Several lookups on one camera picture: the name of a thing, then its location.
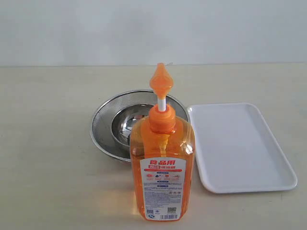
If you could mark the white rectangular plastic tray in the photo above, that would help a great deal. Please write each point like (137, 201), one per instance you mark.
(236, 152)

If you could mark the small stainless steel bowl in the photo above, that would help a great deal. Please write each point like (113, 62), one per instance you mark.
(123, 122)

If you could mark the orange dish soap pump bottle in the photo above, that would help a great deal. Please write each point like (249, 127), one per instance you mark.
(162, 151)

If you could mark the steel mesh colander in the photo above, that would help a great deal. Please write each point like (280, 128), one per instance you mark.
(101, 121)

